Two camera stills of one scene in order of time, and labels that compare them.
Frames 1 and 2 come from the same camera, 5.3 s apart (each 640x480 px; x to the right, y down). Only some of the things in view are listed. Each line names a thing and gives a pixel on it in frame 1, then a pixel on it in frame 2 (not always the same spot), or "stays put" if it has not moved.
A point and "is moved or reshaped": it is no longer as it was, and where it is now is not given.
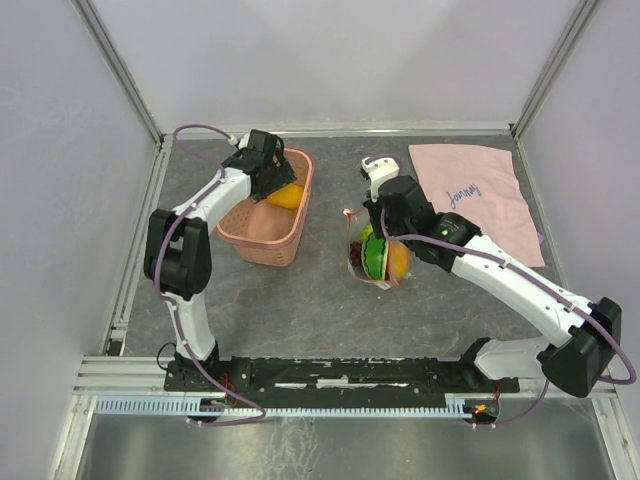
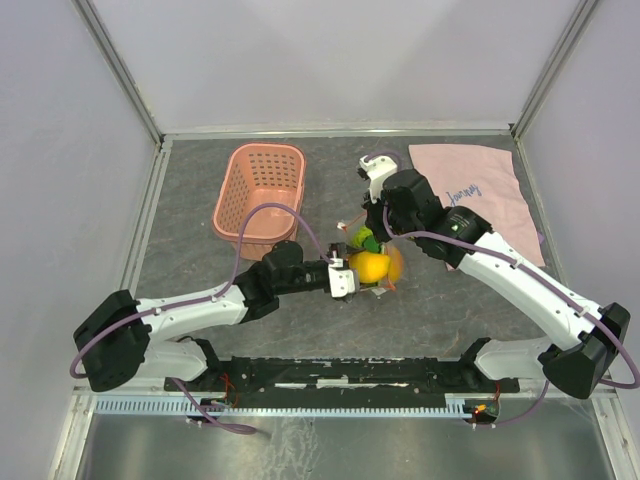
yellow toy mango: [289, 196] to [370, 267]
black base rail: [332, 375] stays put
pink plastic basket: [265, 232] is moved or reshaped
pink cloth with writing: [483, 184] stays put
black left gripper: [283, 175] to [341, 248]
